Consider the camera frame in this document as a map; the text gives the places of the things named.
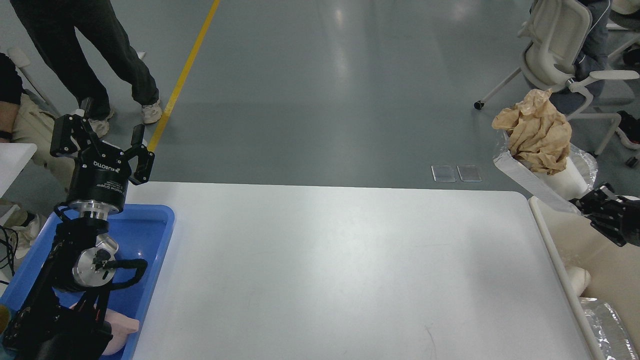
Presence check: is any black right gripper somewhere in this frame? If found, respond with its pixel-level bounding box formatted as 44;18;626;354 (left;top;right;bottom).
570;184;640;248

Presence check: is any white office chair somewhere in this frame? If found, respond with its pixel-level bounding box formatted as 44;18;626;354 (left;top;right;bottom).
473;0;639;157

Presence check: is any aluminium foil container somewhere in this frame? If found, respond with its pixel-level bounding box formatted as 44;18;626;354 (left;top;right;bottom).
493;130;599;214

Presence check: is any pink mug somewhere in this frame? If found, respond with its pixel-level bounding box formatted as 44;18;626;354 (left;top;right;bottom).
73;306;140;360

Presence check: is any foil container inside bin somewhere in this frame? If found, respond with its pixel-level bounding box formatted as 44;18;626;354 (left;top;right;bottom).
579;297;639;360

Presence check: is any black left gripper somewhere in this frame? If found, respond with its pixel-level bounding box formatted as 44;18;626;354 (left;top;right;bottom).
50;97;155;220

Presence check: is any brown paper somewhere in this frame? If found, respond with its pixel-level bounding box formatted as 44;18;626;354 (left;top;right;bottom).
491;89;572;176

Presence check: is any blue plastic tray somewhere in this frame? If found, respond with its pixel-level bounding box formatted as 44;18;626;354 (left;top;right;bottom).
1;204;175;360

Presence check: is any person in dark trousers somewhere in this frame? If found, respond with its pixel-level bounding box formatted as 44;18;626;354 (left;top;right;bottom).
10;0;164;139

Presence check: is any seated person in jeans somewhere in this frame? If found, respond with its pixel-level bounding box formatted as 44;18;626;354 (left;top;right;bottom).
550;0;612;113

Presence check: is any person in black shirt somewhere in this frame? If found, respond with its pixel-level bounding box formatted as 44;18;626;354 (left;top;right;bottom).
0;52;81;236

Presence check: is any beige plastic bin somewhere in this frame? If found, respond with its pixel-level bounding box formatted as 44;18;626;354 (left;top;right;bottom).
528;196;640;360

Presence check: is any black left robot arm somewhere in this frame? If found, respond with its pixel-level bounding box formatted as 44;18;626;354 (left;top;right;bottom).
2;97;154;360

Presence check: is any white side table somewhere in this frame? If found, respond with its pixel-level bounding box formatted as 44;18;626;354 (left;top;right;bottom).
0;143;37;196

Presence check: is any white paper cup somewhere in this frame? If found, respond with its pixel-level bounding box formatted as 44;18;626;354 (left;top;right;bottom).
534;157;589;201

